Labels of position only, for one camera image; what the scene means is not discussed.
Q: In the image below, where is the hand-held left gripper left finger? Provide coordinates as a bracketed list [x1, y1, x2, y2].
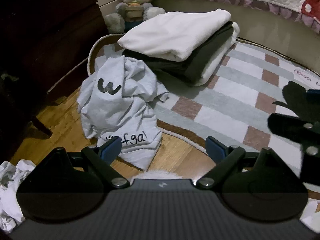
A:
[35, 137, 130, 189]

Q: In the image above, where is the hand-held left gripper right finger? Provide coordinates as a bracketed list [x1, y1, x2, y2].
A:
[196, 136, 300, 189]

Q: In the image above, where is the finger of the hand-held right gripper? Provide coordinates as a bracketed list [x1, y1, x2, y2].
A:
[267, 112, 320, 183]
[305, 89, 320, 101]

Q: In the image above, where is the white printed t-shirt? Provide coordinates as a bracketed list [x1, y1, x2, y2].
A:
[77, 55, 170, 169]

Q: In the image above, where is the white fluffy cloth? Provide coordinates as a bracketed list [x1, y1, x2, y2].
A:
[132, 169, 184, 180]

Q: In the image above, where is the checkered rug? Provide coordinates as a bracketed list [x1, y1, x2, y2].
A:
[86, 34, 320, 178]

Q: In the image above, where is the dark folded garment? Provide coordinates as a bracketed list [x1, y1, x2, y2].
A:
[122, 21, 234, 87]

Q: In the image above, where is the cream folded garment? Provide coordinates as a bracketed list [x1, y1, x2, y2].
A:
[197, 21, 240, 87]

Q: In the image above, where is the white crumpled cloth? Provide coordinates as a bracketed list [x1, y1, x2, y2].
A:
[0, 159, 37, 232]
[299, 197, 320, 230]

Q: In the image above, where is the white folded garment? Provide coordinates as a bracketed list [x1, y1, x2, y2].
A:
[117, 9, 232, 62]

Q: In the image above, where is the dark wooden furniture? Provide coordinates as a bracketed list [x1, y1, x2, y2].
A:
[0, 0, 110, 155]

